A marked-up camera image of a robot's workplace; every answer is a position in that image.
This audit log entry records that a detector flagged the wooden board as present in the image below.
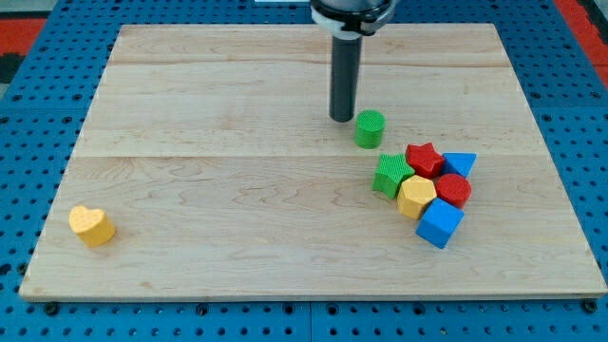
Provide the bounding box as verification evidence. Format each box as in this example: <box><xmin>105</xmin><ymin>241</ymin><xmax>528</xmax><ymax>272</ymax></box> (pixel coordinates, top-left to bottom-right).
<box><xmin>19</xmin><ymin>24</ymin><xmax>607</xmax><ymax>302</ymax></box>

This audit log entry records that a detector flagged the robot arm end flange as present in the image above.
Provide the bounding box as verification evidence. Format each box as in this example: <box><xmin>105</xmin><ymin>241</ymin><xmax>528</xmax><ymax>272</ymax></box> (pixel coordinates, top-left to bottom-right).
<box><xmin>310</xmin><ymin>0</ymin><xmax>399</xmax><ymax>40</ymax></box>

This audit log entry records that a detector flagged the blue triangle block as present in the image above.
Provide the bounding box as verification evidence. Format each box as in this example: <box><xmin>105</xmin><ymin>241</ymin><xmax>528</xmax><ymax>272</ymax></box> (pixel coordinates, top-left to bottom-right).
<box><xmin>441</xmin><ymin>152</ymin><xmax>477</xmax><ymax>178</ymax></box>

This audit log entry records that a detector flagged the blue cube block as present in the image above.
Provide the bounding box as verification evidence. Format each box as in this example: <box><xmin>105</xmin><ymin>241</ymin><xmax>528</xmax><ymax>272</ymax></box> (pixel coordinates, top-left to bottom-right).
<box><xmin>416</xmin><ymin>198</ymin><xmax>465</xmax><ymax>249</ymax></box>

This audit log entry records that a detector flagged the yellow hexagon block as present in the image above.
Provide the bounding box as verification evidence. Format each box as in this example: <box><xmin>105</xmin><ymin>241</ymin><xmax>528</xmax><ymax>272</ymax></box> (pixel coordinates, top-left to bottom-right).
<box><xmin>397</xmin><ymin>175</ymin><xmax>437</xmax><ymax>219</ymax></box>

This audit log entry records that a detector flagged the red cylinder block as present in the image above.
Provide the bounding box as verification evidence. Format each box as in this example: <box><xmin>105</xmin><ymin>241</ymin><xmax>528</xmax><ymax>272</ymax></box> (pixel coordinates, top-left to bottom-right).
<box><xmin>435</xmin><ymin>174</ymin><xmax>472</xmax><ymax>209</ymax></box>

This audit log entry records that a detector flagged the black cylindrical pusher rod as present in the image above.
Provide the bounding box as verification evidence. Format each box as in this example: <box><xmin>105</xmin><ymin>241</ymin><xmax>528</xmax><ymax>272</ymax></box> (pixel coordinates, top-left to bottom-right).
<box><xmin>330</xmin><ymin>37</ymin><xmax>362</xmax><ymax>123</ymax></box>

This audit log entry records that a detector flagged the red star block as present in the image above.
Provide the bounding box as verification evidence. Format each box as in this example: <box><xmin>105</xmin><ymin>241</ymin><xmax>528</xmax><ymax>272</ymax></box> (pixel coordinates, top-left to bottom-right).
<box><xmin>405</xmin><ymin>142</ymin><xmax>446</xmax><ymax>179</ymax></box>

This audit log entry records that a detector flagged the green star block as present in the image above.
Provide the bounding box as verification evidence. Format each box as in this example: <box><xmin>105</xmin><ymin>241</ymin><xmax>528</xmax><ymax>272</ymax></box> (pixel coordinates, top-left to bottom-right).
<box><xmin>372</xmin><ymin>153</ymin><xmax>415</xmax><ymax>200</ymax></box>

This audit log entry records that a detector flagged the yellow heart block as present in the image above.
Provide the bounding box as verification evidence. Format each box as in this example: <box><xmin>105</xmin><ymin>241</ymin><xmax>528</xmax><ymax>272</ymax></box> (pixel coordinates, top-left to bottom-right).
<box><xmin>68</xmin><ymin>205</ymin><xmax>116</xmax><ymax>248</ymax></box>

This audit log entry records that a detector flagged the green cylinder block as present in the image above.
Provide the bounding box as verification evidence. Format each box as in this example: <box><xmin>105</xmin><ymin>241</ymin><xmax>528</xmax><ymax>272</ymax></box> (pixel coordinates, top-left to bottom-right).
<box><xmin>354</xmin><ymin>109</ymin><xmax>386</xmax><ymax>149</ymax></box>

